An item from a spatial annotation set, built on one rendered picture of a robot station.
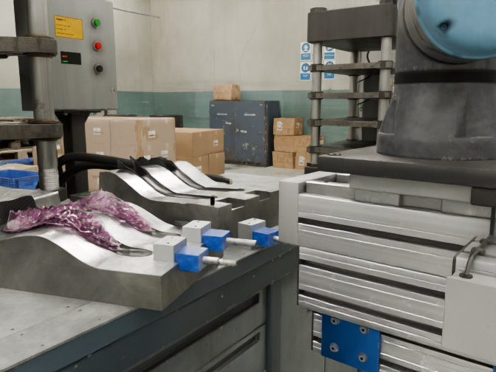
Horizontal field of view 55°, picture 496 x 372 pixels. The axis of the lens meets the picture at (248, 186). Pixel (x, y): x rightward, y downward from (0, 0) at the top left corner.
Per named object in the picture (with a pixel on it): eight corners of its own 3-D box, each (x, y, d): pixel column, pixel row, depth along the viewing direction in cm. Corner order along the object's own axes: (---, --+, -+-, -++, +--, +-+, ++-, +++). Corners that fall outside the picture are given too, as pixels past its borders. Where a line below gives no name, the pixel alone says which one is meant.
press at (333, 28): (424, 190, 600) (435, 20, 564) (384, 212, 475) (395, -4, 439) (353, 182, 652) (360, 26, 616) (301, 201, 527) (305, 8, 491)
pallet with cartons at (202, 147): (226, 183, 639) (224, 128, 626) (192, 194, 567) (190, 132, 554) (153, 177, 692) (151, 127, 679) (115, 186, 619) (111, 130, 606)
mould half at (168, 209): (282, 223, 119) (283, 170, 117) (218, 249, 98) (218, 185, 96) (143, 200, 147) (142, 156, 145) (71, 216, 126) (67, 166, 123)
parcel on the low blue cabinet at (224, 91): (241, 100, 847) (241, 84, 842) (230, 100, 820) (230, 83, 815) (223, 100, 871) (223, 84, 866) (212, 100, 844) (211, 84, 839)
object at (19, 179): (52, 195, 456) (50, 172, 452) (14, 203, 420) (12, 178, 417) (12, 189, 484) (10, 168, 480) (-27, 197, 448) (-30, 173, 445)
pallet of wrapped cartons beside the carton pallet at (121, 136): (184, 199, 544) (182, 116, 527) (135, 213, 476) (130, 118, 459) (108, 189, 605) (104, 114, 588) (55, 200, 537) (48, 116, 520)
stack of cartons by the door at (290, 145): (325, 169, 785) (327, 118, 770) (317, 171, 758) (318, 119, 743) (281, 164, 832) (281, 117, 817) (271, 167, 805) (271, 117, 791)
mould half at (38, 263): (224, 256, 94) (223, 202, 92) (162, 311, 69) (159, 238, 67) (18, 235, 108) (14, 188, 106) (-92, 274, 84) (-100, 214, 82)
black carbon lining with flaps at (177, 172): (249, 198, 116) (249, 159, 115) (207, 209, 103) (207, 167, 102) (149, 184, 136) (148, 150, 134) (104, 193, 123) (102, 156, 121)
